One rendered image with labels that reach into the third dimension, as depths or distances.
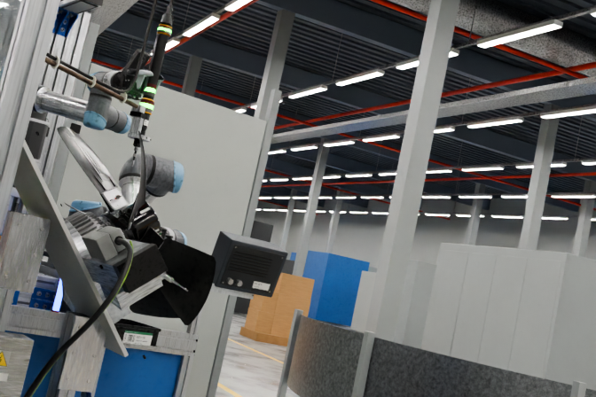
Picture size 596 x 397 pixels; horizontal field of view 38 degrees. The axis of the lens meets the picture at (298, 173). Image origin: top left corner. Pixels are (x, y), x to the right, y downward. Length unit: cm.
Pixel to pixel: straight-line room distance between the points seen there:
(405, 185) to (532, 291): 361
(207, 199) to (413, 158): 489
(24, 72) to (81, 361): 138
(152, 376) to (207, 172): 188
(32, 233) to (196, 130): 251
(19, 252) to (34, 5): 124
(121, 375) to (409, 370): 139
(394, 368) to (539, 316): 828
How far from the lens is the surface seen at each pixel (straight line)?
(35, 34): 124
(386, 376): 402
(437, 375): 388
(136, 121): 266
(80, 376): 249
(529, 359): 1223
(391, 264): 929
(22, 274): 239
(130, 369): 315
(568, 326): 1211
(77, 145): 259
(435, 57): 970
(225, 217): 488
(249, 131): 495
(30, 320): 297
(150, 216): 253
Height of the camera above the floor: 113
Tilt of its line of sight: 7 degrees up
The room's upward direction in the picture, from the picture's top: 12 degrees clockwise
